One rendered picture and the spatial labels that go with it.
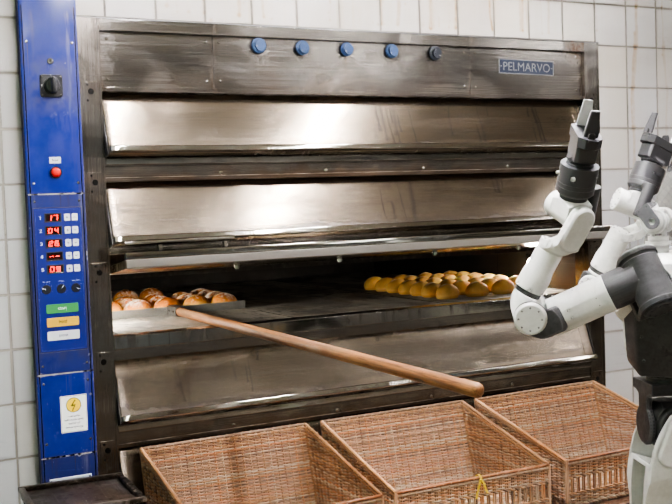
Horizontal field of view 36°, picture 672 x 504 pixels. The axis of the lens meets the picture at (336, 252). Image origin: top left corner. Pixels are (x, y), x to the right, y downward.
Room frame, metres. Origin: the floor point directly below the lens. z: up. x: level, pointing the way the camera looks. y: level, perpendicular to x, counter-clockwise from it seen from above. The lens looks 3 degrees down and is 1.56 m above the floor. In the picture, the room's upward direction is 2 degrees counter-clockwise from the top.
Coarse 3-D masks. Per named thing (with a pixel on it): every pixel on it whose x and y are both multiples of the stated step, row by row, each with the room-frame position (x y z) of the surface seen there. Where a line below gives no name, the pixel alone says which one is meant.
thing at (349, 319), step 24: (360, 312) 3.39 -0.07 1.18; (384, 312) 3.40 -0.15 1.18; (408, 312) 3.45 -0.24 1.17; (432, 312) 3.49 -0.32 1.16; (456, 312) 3.54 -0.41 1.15; (480, 312) 3.59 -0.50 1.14; (120, 336) 2.99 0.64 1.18; (144, 336) 3.02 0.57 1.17; (168, 336) 3.06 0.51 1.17; (192, 336) 3.09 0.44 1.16; (216, 336) 3.13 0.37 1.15; (240, 336) 3.16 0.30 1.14
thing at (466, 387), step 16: (208, 320) 3.17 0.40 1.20; (224, 320) 3.07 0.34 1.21; (256, 336) 2.85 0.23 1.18; (272, 336) 2.75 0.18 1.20; (288, 336) 2.67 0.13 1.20; (320, 352) 2.50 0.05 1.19; (336, 352) 2.42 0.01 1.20; (352, 352) 2.37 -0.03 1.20; (384, 368) 2.22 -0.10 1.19; (400, 368) 2.17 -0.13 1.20; (416, 368) 2.12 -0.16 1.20; (432, 384) 2.06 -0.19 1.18; (448, 384) 2.00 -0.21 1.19; (464, 384) 1.96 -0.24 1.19; (480, 384) 1.94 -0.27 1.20
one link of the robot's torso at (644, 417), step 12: (636, 384) 2.60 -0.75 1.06; (648, 384) 2.52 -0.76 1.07; (660, 384) 2.51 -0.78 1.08; (648, 396) 2.53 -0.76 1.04; (660, 396) 2.50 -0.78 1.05; (648, 408) 2.53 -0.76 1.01; (636, 420) 2.61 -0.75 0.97; (648, 420) 2.52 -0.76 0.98; (648, 432) 2.53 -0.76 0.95; (648, 444) 2.54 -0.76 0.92
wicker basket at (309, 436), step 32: (160, 448) 3.00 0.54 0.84; (192, 448) 3.04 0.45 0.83; (224, 448) 3.09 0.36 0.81; (256, 448) 3.13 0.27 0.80; (288, 448) 3.18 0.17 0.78; (320, 448) 3.14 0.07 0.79; (160, 480) 2.82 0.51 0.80; (192, 480) 3.01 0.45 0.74; (224, 480) 3.06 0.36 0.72; (256, 480) 3.10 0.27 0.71; (288, 480) 3.16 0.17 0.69; (320, 480) 3.15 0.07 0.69; (352, 480) 2.97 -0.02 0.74
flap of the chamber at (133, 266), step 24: (456, 240) 3.37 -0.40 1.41; (480, 240) 3.41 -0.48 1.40; (504, 240) 3.45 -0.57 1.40; (528, 240) 3.50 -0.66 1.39; (120, 264) 2.90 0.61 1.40; (144, 264) 2.87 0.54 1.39; (168, 264) 2.90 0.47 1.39; (192, 264) 2.94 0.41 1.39; (216, 264) 3.03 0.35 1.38; (240, 264) 3.13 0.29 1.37; (264, 264) 3.24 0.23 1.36
